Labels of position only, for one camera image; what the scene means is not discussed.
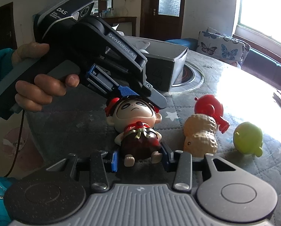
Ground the beige peanut toy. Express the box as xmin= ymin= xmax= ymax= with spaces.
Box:
xmin=183 ymin=113 xmax=218 ymax=158

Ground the white tissue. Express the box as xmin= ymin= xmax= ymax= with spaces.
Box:
xmin=133 ymin=41 xmax=151 ymax=54

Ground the bright window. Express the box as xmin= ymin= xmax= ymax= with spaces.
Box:
xmin=235 ymin=0 xmax=281 ymax=50

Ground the dark wooden side table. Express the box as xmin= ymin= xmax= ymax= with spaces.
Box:
xmin=94 ymin=16 xmax=137 ymax=38

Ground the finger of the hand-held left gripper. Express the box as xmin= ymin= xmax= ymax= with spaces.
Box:
xmin=84 ymin=63 xmax=137 ymax=98
xmin=134 ymin=76 xmax=168 ymax=110

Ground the butterfly print cushion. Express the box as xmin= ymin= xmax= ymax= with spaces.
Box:
xmin=196 ymin=27 xmax=251 ymax=67

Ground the dark wooden door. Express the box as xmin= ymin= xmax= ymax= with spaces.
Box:
xmin=0 ymin=2 xmax=15 ymax=50

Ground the red round toy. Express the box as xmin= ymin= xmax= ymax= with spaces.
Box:
xmin=194 ymin=94 xmax=230 ymax=134

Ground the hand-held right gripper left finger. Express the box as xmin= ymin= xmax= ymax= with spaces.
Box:
xmin=46 ymin=151 xmax=119 ymax=191

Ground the brown wooden glass door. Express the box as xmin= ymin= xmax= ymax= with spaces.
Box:
xmin=140 ymin=0 xmax=187 ymax=42

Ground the green round toy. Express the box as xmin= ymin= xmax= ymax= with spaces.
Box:
xmin=233 ymin=121 xmax=264 ymax=158

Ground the person's left hand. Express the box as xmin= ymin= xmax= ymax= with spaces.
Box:
xmin=12 ymin=42 xmax=80 ymax=112

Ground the teal sofa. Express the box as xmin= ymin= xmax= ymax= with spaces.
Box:
xmin=166 ymin=38 xmax=281 ymax=76

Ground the round built-in table burner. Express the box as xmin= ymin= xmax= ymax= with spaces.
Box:
xmin=172 ymin=60 xmax=205 ymax=91

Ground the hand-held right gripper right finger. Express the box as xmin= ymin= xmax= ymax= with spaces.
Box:
xmin=160 ymin=142 xmax=239 ymax=190

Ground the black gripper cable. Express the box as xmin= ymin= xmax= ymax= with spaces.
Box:
xmin=2 ymin=111 xmax=26 ymax=178

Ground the grey open box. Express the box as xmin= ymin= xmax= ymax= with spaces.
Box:
xmin=123 ymin=36 xmax=188 ymax=93

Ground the big-head doll figurine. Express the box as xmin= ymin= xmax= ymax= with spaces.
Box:
xmin=105 ymin=96 xmax=164 ymax=168

